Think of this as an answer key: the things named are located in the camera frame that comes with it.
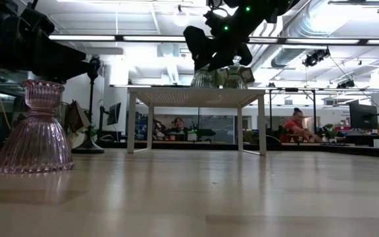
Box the green leafy plant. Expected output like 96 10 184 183
67 124 100 142

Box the white perforated metal shelf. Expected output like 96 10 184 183
126 86 267 156

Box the round pendant lamp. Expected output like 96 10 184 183
172 5 190 27

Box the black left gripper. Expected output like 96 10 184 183
0 16 97 83

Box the pink glass candle holder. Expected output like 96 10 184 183
0 79 75 174

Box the background potted plant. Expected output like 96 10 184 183
320 123 337 139

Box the black aluminium table frame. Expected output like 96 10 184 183
95 140 379 159

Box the medium black candlestick holder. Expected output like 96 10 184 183
72 55 105 155

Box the small monitor on arm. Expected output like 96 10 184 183
106 102 122 126

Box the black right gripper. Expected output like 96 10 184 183
183 6 259 72

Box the person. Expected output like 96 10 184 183
168 117 190 142
280 107 322 144

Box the long ceiling light bar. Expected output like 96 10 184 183
49 34 379 46

